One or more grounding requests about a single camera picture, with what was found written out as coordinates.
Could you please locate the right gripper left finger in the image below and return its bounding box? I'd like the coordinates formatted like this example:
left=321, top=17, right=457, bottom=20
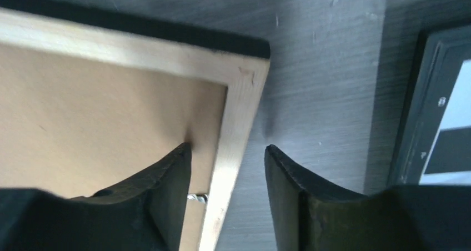
left=1, top=143, right=192, bottom=250

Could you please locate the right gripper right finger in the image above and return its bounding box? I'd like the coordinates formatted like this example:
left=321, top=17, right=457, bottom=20
left=264, top=145, right=470, bottom=250

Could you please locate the black picture frame with photo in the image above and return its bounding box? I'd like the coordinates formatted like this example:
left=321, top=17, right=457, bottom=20
left=1, top=0, right=271, bottom=250

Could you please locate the black white checkerboard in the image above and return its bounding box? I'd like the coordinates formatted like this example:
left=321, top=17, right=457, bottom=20
left=387, top=24, right=470, bottom=185

